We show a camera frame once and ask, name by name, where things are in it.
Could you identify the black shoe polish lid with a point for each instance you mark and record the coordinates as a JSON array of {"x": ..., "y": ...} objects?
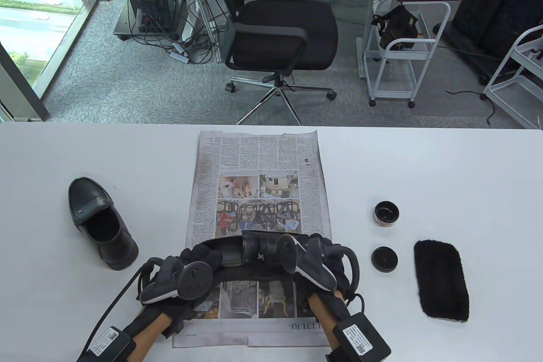
[{"x": 384, "y": 259}]

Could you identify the person's right forearm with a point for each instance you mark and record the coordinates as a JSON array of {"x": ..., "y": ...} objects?
[{"x": 324, "y": 315}]

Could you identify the white shelf cart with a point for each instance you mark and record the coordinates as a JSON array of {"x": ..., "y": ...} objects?
[{"x": 515, "y": 99}]

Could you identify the black fabric screen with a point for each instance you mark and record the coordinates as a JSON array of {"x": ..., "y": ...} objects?
[{"x": 496, "y": 5}]

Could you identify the person's right hand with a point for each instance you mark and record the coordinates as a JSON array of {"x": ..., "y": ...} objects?
[{"x": 339, "y": 264}]

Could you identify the black office chair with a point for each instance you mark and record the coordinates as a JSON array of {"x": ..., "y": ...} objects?
[{"x": 288, "y": 31}]

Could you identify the shoe polish jar red label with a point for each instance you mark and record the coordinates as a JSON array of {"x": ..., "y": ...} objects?
[{"x": 386, "y": 213}]

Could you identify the person's left hand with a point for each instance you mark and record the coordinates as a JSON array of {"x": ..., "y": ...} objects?
[{"x": 199, "y": 256}]

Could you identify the white wheeled cart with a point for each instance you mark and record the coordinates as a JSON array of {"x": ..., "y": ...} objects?
[{"x": 392, "y": 82}]

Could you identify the black bag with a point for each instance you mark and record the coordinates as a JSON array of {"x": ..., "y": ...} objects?
[{"x": 398, "y": 24}]

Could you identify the printed newspaper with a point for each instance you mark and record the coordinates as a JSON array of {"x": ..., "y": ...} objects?
[{"x": 254, "y": 158}]

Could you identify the glass window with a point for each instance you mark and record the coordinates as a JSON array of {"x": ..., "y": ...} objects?
[{"x": 34, "y": 18}]

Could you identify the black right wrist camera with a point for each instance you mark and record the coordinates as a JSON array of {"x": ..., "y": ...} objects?
[{"x": 360, "y": 338}]

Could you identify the white power strip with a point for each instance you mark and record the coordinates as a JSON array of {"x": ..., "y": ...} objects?
[{"x": 180, "y": 56}]

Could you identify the black fuzzy cloth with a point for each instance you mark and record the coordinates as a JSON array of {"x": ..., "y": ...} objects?
[{"x": 441, "y": 281}]

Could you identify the person's left forearm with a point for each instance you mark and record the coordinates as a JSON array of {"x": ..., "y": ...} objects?
[{"x": 146, "y": 336}]

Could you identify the black leather shoe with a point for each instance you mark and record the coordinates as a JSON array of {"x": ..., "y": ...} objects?
[
  {"x": 229, "y": 256},
  {"x": 97, "y": 226}
]

